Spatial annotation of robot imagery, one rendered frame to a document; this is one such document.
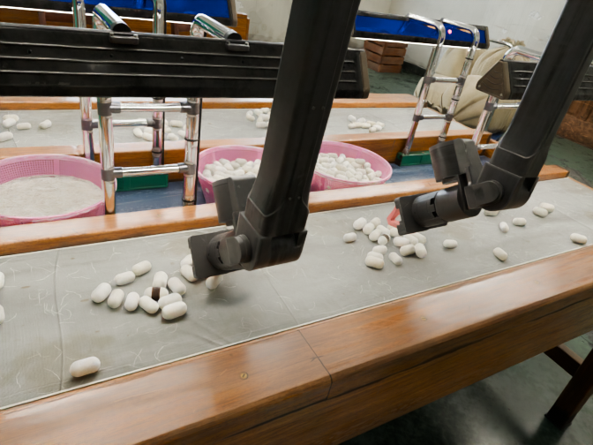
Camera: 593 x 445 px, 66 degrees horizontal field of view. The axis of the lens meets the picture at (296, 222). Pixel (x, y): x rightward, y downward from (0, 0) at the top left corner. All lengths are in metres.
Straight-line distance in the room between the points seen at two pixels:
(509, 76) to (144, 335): 0.84
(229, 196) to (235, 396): 0.25
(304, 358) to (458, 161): 0.39
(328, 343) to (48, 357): 0.37
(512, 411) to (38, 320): 1.55
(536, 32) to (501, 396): 4.73
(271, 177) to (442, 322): 0.41
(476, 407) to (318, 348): 1.19
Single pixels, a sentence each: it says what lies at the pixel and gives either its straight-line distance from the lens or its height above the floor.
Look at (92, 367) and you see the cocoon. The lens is 0.64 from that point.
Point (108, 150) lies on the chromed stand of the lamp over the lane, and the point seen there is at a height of 0.89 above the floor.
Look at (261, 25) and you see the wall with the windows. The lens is 6.44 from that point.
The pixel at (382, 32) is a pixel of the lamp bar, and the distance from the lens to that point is 1.52.
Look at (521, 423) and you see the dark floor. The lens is 1.85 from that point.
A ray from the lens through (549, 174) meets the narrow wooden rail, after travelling 1.65.
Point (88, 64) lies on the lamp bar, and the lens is 0.63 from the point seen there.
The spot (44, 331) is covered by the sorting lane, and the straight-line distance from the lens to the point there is 0.72.
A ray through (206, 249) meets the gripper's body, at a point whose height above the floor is 0.82.
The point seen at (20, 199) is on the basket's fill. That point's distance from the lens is 1.04.
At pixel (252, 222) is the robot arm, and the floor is 0.95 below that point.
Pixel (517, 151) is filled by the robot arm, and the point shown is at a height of 1.04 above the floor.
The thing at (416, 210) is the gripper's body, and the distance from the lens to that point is 0.82.
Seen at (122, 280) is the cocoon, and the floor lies 0.75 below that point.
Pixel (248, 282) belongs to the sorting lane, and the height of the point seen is 0.74.
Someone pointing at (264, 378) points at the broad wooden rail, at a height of 0.76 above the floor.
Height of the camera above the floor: 1.23
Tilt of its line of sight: 30 degrees down
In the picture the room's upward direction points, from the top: 11 degrees clockwise
